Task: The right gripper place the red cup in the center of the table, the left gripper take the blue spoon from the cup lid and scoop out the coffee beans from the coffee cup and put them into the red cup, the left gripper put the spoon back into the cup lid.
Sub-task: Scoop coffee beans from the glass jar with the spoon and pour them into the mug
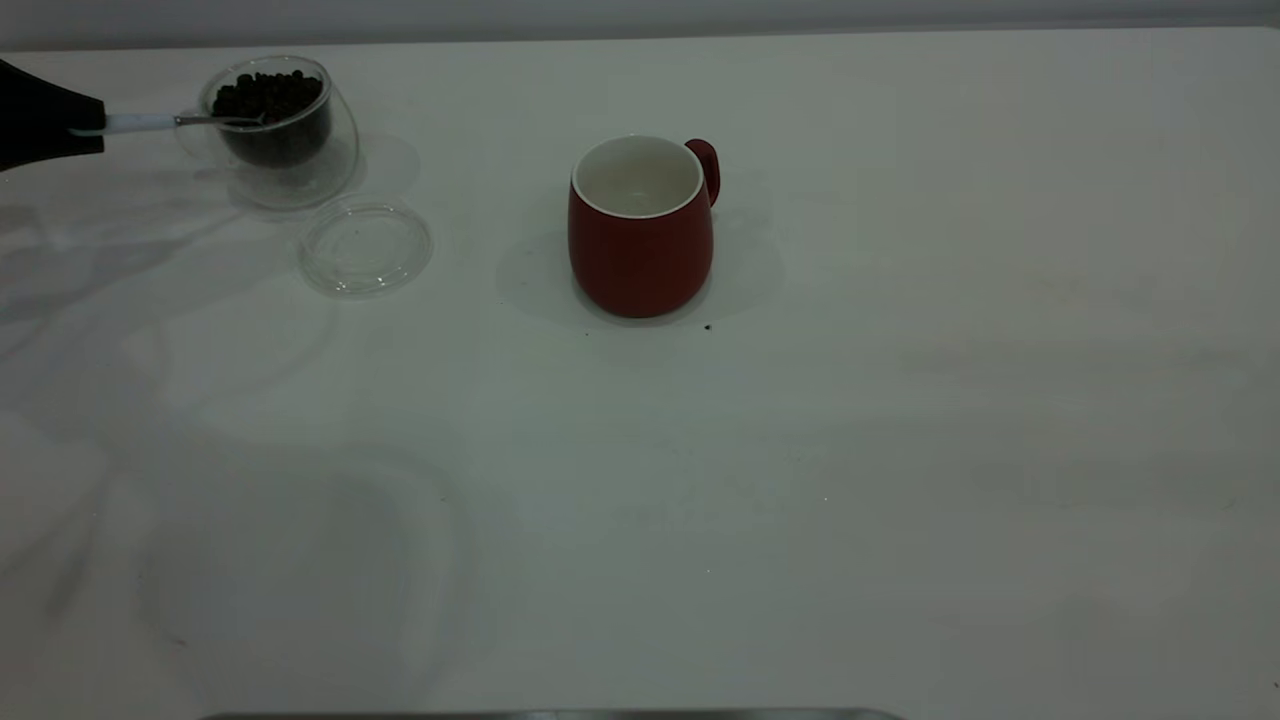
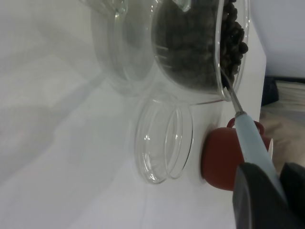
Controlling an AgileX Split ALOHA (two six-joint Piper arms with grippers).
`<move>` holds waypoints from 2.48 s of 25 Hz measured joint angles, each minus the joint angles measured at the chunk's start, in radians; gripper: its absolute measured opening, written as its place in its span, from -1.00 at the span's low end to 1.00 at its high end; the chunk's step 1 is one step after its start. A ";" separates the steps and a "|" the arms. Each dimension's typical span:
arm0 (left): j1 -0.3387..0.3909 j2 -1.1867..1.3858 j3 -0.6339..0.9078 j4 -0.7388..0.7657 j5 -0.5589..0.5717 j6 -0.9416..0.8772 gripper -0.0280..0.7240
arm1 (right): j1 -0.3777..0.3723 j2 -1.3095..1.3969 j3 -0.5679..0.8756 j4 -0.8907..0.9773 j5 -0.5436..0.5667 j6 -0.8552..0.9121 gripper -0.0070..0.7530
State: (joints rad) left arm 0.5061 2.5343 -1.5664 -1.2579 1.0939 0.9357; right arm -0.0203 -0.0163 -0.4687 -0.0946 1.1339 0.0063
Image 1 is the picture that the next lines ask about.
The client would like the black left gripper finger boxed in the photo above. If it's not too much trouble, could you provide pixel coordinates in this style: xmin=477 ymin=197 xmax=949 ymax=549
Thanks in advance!
xmin=0 ymin=115 xmax=106 ymax=173
xmin=0 ymin=58 xmax=106 ymax=131

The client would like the spoon with pale blue handle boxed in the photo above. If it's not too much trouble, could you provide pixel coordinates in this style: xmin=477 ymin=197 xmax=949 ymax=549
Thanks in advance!
xmin=70 ymin=112 xmax=266 ymax=136

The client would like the red ceramic mug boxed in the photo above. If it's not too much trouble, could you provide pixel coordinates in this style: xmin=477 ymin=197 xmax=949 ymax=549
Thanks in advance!
xmin=568 ymin=135 xmax=721 ymax=319

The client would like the dark coffee beans pile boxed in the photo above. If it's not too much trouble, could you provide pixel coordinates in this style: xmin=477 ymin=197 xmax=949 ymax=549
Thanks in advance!
xmin=212 ymin=70 xmax=331 ymax=166

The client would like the clear glass dish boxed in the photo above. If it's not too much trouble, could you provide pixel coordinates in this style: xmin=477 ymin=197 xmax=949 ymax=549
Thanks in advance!
xmin=298 ymin=195 xmax=433 ymax=298

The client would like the clear double-wall glass cup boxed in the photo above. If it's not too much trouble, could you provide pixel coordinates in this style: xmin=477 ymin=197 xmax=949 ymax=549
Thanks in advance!
xmin=175 ymin=55 xmax=359 ymax=211

